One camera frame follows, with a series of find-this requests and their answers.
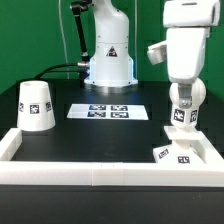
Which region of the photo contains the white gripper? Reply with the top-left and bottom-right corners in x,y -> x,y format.
166,27 -> 207,109

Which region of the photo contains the white lamp bulb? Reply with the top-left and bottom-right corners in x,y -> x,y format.
169,78 -> 206,129

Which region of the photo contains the white lamp base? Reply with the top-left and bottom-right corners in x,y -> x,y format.
153,126 -> 203,165

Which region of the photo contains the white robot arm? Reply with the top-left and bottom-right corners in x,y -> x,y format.
85,0 -> 220,108

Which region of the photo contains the white lamp shade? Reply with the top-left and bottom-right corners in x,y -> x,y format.
17,80 -> 55,131

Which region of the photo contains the white marker sheet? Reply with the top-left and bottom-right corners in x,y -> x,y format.
67,104 -> 148,120

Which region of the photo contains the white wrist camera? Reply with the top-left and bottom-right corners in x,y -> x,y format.
163,0 -> 221,27

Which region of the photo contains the black cable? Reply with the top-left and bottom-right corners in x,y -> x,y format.
34,62 -> 91,80

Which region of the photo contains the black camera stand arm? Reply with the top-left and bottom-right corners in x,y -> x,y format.
70,0 -> 92,62

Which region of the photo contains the white cable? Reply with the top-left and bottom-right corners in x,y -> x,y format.
58,0 -> 71,80

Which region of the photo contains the white U-shaped frame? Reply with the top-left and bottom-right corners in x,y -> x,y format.
0,128 -> 224,187

